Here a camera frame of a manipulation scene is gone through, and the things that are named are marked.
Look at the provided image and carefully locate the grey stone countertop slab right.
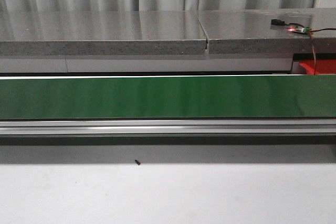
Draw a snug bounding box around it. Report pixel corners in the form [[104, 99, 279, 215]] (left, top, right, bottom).
[[197, 8, 335, 54]]

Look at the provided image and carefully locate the grey stone countertop slab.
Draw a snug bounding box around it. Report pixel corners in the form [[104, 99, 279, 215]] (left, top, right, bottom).
[[197, 8, 335, 54], [1, 11, 206, 56]]

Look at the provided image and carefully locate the black usb plug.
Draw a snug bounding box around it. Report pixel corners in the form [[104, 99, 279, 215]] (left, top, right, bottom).
[[271, 19, 286, 26]]

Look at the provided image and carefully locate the green conveyor belt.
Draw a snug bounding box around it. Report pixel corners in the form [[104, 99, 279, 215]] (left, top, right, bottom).
[[1, 75, 335, 120]]

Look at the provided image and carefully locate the small green circuit board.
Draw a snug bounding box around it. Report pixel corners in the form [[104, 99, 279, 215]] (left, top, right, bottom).
[[287, 26, 311, 35]]

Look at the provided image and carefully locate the grey stone countertop slab left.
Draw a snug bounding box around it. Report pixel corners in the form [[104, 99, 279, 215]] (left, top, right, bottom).
[[1, 11, 206, 56]]

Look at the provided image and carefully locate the red plastic bin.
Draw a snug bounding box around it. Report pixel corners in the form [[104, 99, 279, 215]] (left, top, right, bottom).
[[299, 59, 336, 75]]

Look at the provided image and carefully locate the aluminium conveyor side rail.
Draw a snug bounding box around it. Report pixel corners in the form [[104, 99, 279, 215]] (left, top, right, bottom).
[[1, 118, 335, 137]]

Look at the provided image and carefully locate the red and brown wire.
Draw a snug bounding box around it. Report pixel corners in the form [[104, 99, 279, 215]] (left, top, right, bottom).
[[306, 28, 336, 76]]

